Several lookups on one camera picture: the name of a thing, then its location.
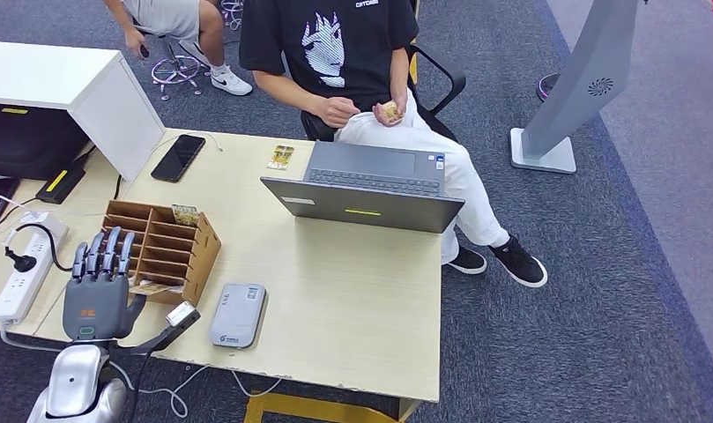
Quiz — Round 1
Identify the person's right hand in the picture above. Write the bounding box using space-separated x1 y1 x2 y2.
317 96 362 130

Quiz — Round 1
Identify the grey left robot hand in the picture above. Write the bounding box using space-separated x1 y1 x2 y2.
63 226 148 343

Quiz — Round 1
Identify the person's left hand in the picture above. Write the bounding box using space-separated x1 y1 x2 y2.
372 99 407 129

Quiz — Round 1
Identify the cardboard slotted organizer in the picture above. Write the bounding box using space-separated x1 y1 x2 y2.
101 200 222 308

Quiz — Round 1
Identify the person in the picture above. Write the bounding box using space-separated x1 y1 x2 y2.
103 0 254 98
239 0 549 289

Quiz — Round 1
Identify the gold room key card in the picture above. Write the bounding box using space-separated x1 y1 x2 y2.
170 204 201 227
267 145 294 171
128 279 182 297

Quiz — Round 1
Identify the grey card reader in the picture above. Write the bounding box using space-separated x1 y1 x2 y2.
208 282 268 350

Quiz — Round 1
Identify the black office chair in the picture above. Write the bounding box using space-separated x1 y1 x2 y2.
299 43 467 145

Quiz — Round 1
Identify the white power strip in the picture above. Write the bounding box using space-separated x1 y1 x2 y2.
0 232 65 352

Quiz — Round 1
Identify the grey laptop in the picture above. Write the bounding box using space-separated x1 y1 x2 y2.
260 141 466 234

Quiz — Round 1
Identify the black device with yellow label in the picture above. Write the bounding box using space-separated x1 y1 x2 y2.
34 157 89 205

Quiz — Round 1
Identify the round purple-rimmed base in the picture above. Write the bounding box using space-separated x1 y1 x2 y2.
535 72 561 103

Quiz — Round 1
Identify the black smartphone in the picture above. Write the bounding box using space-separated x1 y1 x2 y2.
150 134 207 184

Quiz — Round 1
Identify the grey kiosk stand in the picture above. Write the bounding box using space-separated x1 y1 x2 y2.
509 0 646 175

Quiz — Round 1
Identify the white cabinet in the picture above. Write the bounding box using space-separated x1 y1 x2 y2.
0 41 167 182

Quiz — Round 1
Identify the black plug with cable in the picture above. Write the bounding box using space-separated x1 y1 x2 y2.
4 222 77 274

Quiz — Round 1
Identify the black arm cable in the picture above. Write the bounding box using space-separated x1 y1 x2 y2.
125 350 150 423

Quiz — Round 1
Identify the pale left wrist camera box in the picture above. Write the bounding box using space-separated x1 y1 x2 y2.
166 301 198 328

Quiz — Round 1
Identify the white charger with cable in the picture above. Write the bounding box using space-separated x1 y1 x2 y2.
0 191 70 249

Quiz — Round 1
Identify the thin white cable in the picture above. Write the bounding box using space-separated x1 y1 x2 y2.
157 130 224 154

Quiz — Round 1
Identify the stool with purple ring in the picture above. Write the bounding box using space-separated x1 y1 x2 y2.
130 23 208 103

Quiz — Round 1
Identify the yellow table frame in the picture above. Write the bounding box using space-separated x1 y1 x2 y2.
243 390 421 423

